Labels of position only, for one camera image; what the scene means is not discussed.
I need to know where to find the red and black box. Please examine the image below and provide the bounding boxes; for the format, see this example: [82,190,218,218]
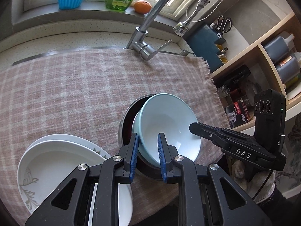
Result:
[225,99,255,129]

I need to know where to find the chrome kitchen faucet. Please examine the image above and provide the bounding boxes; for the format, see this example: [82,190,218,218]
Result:
[126,0,212,62]

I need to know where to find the red bowl steel interior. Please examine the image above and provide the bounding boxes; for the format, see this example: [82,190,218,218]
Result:
[122,96,151,167]

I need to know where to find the small glass jar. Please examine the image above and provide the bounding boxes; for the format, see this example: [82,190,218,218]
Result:
[217,85,232,97]

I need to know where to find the person's right forearm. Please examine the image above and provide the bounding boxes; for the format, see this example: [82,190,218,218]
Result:
[270,185,301,219]

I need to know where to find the black handled scissors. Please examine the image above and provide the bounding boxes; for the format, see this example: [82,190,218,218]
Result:
[213,15,232,34]

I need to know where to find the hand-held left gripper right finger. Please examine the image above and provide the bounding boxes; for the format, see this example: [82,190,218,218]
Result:
[157,133,273,226]

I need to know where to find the pink plaid cloth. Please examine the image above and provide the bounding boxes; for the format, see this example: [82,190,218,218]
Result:
[0,48,232,226]

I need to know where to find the black cable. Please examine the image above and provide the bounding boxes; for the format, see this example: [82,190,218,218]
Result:
[253,169,273,199]

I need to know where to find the blue knife holder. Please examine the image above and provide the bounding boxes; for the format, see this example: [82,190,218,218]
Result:
[186,24,228,72]

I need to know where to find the light blue bowl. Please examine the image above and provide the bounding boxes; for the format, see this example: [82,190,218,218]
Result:
[132,93,202,167]

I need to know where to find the orange fruit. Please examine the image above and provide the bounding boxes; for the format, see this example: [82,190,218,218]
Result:
[134,0,151,14]

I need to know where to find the large stainless steel bowl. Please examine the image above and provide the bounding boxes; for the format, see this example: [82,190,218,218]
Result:
[118,95,165,182]

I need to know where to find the person's right hand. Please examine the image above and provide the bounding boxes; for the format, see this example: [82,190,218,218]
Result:
[232,157,276,204]

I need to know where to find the pull-out sprayer metal hose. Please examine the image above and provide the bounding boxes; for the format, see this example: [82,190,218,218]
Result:
[173,0,232,37]

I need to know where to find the white plate grey leaf print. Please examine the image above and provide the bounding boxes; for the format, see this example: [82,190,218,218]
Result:
[17,139,133,226]

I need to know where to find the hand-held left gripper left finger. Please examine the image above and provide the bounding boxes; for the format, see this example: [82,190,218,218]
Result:
[25,133,140,226]

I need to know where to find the dark sauce bottle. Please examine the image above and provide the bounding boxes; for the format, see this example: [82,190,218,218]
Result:
[263,31,295,64]
[275,53,301,84]

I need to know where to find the beige wall shelf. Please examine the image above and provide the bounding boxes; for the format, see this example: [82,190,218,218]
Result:
[207,12,301,132]

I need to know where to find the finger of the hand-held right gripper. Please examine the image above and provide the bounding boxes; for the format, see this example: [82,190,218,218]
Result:
[189,122,236,151]

